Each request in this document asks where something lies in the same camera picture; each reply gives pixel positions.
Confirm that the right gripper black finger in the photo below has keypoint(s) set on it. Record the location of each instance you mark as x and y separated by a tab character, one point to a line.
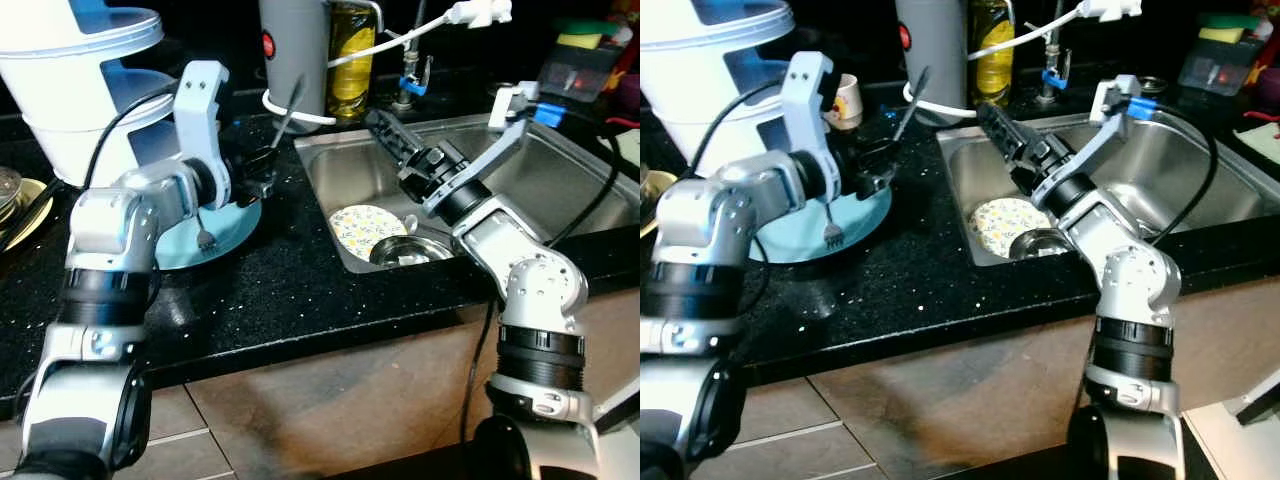
1010	123
388	140
398	130
1000	133

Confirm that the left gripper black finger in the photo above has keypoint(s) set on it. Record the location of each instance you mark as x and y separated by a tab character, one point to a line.
268	181
265	156
881	176
880	149

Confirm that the dark slim metal utensil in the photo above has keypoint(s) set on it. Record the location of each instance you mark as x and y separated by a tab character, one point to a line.
286	115
912	105

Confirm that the stainless steel bowl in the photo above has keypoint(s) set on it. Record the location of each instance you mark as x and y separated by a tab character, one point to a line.
1035	243
400	252

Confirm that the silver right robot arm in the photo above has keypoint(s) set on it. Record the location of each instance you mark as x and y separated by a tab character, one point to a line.
1135	280
540	290

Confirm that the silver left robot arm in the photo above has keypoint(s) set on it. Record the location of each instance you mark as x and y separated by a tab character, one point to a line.
110	220
700	220

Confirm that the light blue plate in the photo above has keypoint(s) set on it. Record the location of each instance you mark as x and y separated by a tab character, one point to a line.
800	240
235	225

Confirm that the stainless steel sink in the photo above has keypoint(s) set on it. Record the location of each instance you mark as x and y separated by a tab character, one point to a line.
345	170
1150	170

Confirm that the white cartoon print mug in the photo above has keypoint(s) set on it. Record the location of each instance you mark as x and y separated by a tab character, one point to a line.
850	100

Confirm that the yellow oil bottle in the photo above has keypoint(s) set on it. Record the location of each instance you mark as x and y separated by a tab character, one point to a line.
995	65
352	70

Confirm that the dark fork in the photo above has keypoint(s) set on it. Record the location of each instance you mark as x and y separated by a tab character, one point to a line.
205	238
836	235

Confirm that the white yellow floral plate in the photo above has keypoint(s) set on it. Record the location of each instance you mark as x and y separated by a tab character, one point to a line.
995	222
355	230

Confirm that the grey cylinder container red logo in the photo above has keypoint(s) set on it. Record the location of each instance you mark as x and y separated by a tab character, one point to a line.
935	55
295	60

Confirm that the round metal sink strainer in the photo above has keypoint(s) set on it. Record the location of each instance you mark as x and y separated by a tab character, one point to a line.
1155	80

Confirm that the clear plastic container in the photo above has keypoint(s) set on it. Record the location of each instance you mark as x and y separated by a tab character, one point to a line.
575	78
1215	70

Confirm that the white plastic tiered rack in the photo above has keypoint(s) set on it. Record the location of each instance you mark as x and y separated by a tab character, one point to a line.
700	100
60	100

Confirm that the pale green cloth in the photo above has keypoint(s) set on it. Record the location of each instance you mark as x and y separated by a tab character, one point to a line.
630	145
1260	143

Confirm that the gold rimmed dish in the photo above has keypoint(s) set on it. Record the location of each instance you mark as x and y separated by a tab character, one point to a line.
30	215
655	185

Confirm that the yellow green sponge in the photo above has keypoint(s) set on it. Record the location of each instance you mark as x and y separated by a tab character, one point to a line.
585	38
1225	33

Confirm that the purple cup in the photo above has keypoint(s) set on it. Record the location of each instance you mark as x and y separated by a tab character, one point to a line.
628	95

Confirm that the white furniture panel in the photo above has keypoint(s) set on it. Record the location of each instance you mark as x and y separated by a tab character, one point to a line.
1235	450
625	450

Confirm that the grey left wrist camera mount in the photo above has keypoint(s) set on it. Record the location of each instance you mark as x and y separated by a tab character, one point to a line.
808	100
200	110

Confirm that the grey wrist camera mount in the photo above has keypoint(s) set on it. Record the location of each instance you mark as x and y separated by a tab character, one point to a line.
505	105
808	100
1108	95
200	110

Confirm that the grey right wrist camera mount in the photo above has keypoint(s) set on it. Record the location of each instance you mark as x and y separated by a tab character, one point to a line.
505	105
1108	95

